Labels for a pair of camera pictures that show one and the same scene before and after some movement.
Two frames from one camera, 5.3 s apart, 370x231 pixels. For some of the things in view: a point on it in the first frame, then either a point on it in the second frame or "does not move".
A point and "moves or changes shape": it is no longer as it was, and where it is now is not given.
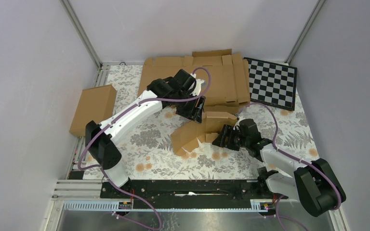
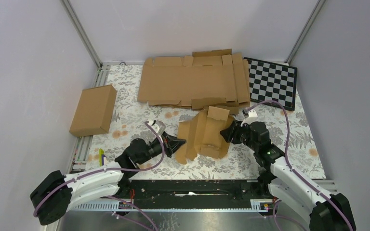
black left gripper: x=194 y=112 -> x=169 y=148
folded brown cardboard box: x=96 y=104 does not move
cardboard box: x=187 y=138 moves or changes shape
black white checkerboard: x=272 y=84 does not move
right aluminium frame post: x=319 y=5 does not move
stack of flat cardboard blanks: x=224 y=73 does not move
